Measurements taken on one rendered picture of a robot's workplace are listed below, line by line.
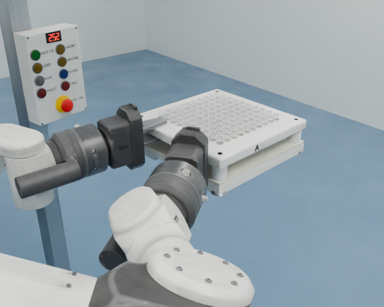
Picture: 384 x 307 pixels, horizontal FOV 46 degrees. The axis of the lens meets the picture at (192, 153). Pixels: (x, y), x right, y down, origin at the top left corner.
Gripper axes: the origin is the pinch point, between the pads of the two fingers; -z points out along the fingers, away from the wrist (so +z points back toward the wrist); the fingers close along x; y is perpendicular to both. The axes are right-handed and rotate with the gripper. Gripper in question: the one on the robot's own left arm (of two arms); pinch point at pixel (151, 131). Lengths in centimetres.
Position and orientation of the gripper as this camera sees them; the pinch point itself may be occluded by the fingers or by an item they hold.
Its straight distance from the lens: 85.1
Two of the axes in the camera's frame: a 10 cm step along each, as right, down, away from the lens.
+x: 0.1, 8.8, 4.8
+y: 5.7, 3.8, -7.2
